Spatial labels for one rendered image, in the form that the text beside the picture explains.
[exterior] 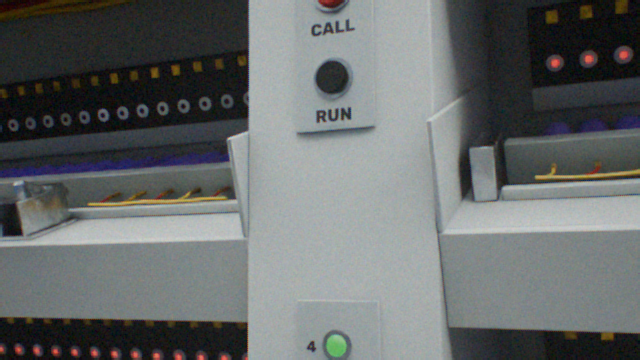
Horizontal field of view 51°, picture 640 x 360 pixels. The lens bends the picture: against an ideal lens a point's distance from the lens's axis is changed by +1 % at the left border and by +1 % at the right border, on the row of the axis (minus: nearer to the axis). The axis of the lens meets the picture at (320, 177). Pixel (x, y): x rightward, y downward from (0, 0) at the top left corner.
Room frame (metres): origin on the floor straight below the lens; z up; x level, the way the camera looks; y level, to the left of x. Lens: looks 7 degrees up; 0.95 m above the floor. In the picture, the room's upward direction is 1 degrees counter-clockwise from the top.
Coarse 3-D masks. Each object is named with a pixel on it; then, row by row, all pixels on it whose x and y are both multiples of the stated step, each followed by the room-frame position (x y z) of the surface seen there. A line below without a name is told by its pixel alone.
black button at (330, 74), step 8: (328, 64) 0.31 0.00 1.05; (336, 64) 0.30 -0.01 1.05; (320, 72) 0.31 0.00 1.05; (328, 72) 0.30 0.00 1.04; (336, 72) 0.30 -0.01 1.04; (344, 72) 0.30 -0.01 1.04; (320, 80) 0.31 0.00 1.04; (328, 80) 0.31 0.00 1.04; (336, 80) 0.30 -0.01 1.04; (344, 80) 0.30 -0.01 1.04; (320, 88) 0.31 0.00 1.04; (328, 88) 0.31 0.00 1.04; (336, 88) 0.30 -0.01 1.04
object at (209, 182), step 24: (144, 168) 0.44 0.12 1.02; (168, 168) 0.42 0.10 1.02; (192, 168) 0.41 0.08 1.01; (216, 168) 0.40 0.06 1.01; (0, 192) 0.47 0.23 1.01; (72, 192) 0.45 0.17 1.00; (96, 192) 0.44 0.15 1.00; (120, 192) 0.43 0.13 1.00; (144, 192) 0.42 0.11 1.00; (168, 192) 0.41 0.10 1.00; (192, 192) 0.40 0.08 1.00; (216, 192) 0.41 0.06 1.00
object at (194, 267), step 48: (0, 144) 0.61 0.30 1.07; (48, 144) 0.59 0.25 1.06; (96, 144) 0.57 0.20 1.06; (144, 144) 0.56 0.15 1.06; (240, 144) 0.32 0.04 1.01; (240, 192) 0.32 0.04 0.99; (48, 240) 0.38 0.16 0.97; (96, 240) 0.37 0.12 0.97; (144, 240) 0.35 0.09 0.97; (192, 240) 0.34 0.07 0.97; (240, 240) 0.33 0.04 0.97; (0, 288) 0.40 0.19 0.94; (48, 288) 0.39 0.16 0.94; (96, 288) 0.37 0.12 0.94; (144, 288) 0.36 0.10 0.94; (192, 288) 0.35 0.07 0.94; (240, 288) 0.34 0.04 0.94
